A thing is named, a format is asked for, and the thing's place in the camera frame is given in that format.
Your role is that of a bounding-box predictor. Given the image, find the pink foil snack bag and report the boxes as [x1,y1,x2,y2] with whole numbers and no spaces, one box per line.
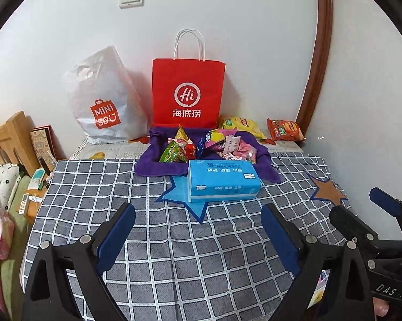
[219,139,257,164]

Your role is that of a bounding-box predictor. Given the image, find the pink snowflake crisp packet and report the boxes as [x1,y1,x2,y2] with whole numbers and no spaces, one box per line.
[223,136,241,154]

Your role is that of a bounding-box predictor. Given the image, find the pink yellow snack bag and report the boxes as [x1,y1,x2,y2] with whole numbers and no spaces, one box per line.
[204,128,237,148]

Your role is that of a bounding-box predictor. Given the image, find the red small snack packet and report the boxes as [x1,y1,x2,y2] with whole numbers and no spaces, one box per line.
[184,143,197,160]

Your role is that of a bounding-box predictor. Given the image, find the green snack packet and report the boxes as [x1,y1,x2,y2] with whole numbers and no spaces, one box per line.
[159,141,188,162]

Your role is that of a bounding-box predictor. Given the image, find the yellow small snack packet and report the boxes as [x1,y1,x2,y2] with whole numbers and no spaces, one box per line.
[174,125,192,146]

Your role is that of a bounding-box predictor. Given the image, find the person's right hand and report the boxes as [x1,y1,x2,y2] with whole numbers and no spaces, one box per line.
[373,297,389,317]

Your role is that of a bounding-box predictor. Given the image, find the grey checked bed sheet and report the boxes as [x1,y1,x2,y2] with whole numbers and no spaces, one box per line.
[20,153,343,320]

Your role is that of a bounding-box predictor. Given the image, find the wooden bedside table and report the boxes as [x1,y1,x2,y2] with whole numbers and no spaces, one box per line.
[18,168,52,225]

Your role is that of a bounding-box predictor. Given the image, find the dotted white pillow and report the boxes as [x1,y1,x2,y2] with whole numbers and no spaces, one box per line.
[0,164,22,211]

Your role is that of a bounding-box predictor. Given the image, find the blue tissue pack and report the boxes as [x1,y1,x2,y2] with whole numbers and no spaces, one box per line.
[187,159,261,202]

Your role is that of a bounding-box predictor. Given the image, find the orange chips bag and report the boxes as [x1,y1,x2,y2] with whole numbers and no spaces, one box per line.
[266,119,306,141]

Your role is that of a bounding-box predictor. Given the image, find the patterned book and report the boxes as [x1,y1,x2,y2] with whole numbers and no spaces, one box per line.
[29,125,57,171]

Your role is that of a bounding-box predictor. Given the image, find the purple towel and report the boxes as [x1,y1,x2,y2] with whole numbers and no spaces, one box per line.
[134,127,282,184]

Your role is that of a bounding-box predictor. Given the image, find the yellow chips bag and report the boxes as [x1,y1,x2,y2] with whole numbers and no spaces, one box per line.
[218,117,266,140]

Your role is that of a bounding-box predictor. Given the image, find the wooden headboard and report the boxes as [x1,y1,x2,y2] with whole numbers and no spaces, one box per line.
[0,111,40,176]

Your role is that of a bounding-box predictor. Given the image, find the white Miniso plastic bag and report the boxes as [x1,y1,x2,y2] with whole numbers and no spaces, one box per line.
[63,46,148,144]

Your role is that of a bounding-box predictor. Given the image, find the red paper Haidilao bag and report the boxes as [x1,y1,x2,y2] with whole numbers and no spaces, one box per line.
[152,28,226,128]

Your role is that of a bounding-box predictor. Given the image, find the brown wooden door frame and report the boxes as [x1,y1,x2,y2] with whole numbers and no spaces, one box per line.
[296,0,334,134]

